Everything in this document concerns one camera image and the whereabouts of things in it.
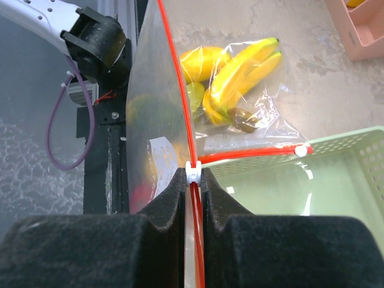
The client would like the orange fruit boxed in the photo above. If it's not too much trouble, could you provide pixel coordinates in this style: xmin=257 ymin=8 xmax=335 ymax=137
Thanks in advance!
xmin=172 ymin=142 xmax=190 ymax=168

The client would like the yellow star fruit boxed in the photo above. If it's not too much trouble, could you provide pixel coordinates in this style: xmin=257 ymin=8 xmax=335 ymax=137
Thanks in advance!
xmin=187 ymin=82 xmax=205 ymax=119

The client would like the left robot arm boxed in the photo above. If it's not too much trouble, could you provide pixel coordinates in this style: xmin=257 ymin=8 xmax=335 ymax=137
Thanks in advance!
xmin=1 ymin=1 xmax=193 ymax=287

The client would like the yellow block in organizer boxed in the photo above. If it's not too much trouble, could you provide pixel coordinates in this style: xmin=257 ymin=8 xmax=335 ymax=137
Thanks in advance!
xmin=344 ymin=0 xmax=365 ymax=8

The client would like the pale green plastic basket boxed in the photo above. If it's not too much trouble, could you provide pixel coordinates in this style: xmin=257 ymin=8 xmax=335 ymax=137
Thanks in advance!
xmin=209 ymin=127 xmax=383 ymax=244

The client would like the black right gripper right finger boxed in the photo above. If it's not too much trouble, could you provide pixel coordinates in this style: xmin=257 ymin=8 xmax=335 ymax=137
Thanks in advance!
xmin=201 ymin=168 xmax=383 ymax=287

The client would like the red apple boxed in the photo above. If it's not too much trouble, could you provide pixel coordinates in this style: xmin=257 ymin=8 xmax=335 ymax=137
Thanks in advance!
xmin=129 ymin=184 xmax=151 ymax=214

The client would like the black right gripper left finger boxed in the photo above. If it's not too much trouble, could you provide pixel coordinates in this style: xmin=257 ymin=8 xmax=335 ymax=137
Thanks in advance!
xmin=1 ymin=169 xmax=186 ymax=287

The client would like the pink desk file organizer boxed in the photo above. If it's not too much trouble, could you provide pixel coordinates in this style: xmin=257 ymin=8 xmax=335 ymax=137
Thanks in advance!
xmin=325 ymin=0 xmax=383 ymax=61

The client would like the yellow banana bunch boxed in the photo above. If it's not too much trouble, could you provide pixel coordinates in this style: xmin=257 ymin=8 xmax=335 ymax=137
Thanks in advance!
xmin=202 ymin=37 xmax=283 ymax=126

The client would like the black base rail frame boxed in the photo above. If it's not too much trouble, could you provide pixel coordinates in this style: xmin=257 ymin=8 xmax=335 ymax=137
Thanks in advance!
xmin=74 ymin=0 xmax=151 ymax=215

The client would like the yellow mango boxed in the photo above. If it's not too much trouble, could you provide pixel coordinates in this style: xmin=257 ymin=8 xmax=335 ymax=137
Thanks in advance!
xmin=179 ymin=46 xmax=232 ymax=84

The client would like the clear zip bag orange zipper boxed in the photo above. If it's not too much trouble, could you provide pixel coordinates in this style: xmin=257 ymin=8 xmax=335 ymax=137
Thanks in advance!
xmin=181 ymin=36 xmax=313 ymax=164

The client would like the green orange mango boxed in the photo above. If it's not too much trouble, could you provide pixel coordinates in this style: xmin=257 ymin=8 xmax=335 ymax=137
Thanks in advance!
xmin=126 ymin=94 xmax=184 ymax=137

